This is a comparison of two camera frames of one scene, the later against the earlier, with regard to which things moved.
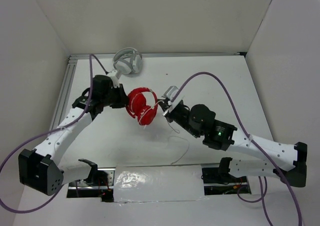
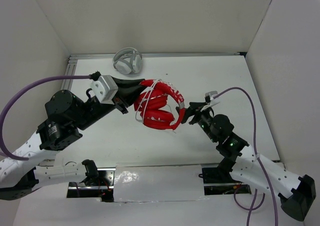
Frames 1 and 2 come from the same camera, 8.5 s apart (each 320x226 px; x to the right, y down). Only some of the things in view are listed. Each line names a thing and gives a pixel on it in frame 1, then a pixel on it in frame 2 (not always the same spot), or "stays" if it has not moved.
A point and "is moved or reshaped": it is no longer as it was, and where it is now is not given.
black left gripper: x=122 y=96 to x=128 y=89
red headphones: x=136 y=106 is moved or reshaped
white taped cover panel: x=157 y=183 stays
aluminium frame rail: x=81 y=56 stays
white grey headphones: x=128 y=61 stays
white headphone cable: x=170 y=137 to x=140 y=114
